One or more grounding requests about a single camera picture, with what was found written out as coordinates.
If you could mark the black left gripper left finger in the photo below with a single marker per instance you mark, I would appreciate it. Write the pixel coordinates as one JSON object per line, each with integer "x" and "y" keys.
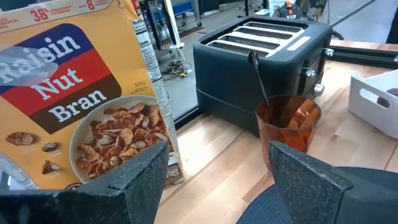
{"x": 124, "y": 199}

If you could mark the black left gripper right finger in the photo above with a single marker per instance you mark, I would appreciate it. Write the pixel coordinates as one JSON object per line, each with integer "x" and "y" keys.
{"x": 326, "y": 199}

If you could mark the Raisin Nut Bran cereal box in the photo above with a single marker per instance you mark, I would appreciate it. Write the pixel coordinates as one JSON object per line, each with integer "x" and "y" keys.
{"x": 77, "y": 93}

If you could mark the dark round woven placemat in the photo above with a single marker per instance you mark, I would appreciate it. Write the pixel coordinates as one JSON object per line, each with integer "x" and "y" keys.
{"x": 267, "y": 208}

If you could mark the orange faceted plastic cup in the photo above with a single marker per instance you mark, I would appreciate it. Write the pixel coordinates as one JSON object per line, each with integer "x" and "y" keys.
{"x": 292, "y": 124}

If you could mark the white plastic bin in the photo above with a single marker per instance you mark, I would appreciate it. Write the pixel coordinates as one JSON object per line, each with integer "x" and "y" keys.
{"x": 367, "y": 112}

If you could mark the black spoon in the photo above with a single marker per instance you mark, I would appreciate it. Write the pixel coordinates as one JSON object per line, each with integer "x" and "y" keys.
{"x": 259, "y": 81}

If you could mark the black four-slot toaster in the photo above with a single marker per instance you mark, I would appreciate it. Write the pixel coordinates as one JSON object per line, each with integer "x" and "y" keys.
{"x": 230, "y": 77}

